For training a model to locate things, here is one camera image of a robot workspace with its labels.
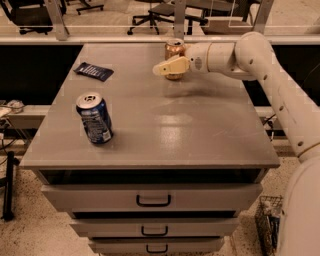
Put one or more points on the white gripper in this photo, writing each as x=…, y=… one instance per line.
x=197, y=57

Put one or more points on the orange soda can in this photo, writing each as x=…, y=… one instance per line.
x=174, y=46

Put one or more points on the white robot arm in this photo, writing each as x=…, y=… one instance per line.
x=252, y=57

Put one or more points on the blue soda can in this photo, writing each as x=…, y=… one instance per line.
x=93, y=111

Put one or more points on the black office chair centre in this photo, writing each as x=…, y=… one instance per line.
x=159, y=11

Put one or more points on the black office chair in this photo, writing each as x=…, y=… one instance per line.
x=159, y=11
x=28, y=15

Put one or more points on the dark blue snack packet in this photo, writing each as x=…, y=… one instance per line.
x=93, y=71

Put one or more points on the grey drawer cabinet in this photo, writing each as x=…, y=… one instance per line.
x=198, y=140

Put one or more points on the black office chair left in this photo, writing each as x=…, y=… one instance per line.
x=28, y=15

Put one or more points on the snack bags in basket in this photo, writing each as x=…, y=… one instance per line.
x=273, y=214

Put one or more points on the black stand at left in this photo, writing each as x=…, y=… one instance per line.
x=7, y=184

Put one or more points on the top drawer black handle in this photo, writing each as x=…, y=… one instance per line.
x=153, y=202

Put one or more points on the drawer black handle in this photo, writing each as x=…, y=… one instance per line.
x=154, y=232
x=157, y=249
x=153, y=202

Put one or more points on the middle drawer black handle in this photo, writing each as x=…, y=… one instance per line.
x=154, y=232

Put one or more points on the wire mesh basket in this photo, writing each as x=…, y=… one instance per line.
x=262, y=224

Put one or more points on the bottom drawer black handle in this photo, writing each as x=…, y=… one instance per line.
x=157, y=249

